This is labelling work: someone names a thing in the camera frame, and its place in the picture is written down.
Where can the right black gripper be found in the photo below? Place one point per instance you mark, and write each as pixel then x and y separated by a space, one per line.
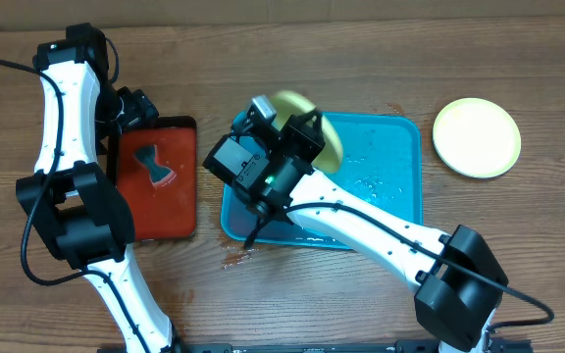
pixel 298 126

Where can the teal plastic tray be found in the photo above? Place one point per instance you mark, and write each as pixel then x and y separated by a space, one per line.
pixel 381 165

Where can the black and red tray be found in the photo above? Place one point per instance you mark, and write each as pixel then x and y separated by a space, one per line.
pixel 167 212

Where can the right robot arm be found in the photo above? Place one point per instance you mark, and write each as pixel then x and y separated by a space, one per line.
pixel 455 279

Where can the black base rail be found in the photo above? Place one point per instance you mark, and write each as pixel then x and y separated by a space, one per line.
pixel 498 345

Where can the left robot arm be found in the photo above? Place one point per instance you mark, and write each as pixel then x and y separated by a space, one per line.
pixel 78 223

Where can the dark sponge with red base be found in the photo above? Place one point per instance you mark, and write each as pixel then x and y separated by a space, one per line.
pixel 147 157

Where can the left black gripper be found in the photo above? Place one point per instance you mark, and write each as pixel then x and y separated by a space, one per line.
pixel 140 110

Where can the green plate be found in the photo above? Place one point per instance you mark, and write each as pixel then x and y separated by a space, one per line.
pixel 288 103
pixel 476 138

